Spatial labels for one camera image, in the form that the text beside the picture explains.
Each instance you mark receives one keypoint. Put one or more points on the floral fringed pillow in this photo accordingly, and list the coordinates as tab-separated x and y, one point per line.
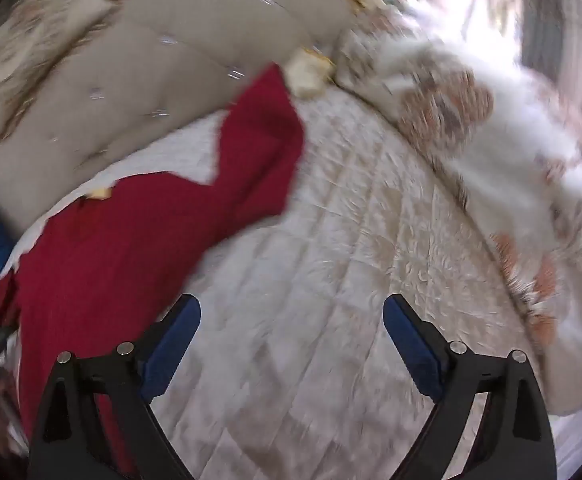
36	35

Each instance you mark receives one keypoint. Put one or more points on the red garment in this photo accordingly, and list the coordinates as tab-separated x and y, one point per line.
121	260

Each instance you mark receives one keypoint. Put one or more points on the beige tufted headboard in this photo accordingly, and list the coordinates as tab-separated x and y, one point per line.
171	85

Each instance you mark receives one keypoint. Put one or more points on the small beige cushion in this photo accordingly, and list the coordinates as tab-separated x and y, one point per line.
311	75

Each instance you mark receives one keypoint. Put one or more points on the cream quilted bedspread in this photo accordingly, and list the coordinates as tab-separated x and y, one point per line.
346	235

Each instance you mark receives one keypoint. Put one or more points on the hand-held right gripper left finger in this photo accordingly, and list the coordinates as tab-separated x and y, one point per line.
175	342

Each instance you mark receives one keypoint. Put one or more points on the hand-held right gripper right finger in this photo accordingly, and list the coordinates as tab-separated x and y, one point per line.
411	345

